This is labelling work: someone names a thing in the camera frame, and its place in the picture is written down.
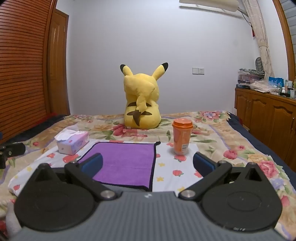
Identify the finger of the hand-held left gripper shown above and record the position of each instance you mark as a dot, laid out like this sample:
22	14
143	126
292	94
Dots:
14	150

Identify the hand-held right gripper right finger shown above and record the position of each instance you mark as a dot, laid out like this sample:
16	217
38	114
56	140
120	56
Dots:
203	164

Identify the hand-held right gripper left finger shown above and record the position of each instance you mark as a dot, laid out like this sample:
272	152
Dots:
92	162

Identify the purple towel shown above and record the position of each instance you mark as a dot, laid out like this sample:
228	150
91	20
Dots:
126	162

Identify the pink tissue box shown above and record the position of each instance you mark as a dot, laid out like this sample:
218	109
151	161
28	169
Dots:
74	144

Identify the white strawberry print cloth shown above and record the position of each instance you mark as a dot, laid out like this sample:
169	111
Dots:
171	168

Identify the orange lidded cup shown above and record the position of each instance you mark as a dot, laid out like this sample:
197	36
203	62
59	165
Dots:
182	136

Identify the dark blue mattress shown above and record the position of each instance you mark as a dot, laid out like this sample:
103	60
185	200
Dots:
261	148

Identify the white plush object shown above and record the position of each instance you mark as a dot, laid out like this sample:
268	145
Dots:
12	220

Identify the wooden cabinet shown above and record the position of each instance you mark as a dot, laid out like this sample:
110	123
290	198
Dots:
266	115

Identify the wooden louvred wardrobe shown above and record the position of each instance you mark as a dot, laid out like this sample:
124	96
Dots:
23	69

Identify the yellow plush toy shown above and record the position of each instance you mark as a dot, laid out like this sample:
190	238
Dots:
141	92

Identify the wooden door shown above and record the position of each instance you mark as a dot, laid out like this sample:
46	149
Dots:
57	69

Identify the beige crumpled cloth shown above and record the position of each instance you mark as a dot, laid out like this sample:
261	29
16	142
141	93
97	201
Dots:
263	86

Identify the stack of folded cloths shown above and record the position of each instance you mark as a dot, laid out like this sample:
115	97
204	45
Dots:
248	76

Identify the blue printed box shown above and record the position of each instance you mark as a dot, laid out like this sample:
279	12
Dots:
275	82

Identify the group of small bottles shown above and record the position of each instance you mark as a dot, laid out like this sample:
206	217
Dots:
289	89

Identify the dark hand fan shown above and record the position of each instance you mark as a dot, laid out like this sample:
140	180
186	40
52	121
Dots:
259	64

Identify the beige patterned curtain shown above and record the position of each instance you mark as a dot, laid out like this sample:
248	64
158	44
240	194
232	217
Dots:
260	34

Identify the white air conditioner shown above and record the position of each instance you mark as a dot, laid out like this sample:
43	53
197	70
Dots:
208	4

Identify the white wall switch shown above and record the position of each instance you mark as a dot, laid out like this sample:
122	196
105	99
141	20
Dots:
198	71

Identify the wooden window frame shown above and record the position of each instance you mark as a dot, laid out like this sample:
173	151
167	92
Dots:
286	34

